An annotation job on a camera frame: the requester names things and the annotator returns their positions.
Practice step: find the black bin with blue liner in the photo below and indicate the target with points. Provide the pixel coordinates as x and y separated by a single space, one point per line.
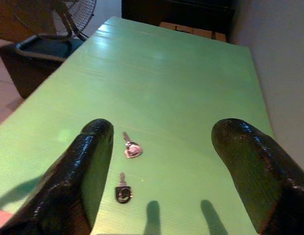
27 73

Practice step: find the black standing fan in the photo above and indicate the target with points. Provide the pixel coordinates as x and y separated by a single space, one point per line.
68 22

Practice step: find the black cabinet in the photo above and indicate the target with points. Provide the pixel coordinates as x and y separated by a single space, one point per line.
179 9

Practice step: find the green plastic table sheet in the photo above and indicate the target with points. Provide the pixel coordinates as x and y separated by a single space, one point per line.
166 85

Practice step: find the key with black head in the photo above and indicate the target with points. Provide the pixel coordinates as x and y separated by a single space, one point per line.
122 192

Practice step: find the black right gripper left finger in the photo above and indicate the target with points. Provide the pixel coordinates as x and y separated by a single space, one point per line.
68 176

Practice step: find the flat cardboard box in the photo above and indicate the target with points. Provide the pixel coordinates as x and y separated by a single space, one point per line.
166 25

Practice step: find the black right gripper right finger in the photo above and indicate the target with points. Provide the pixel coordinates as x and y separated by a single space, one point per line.
260 171

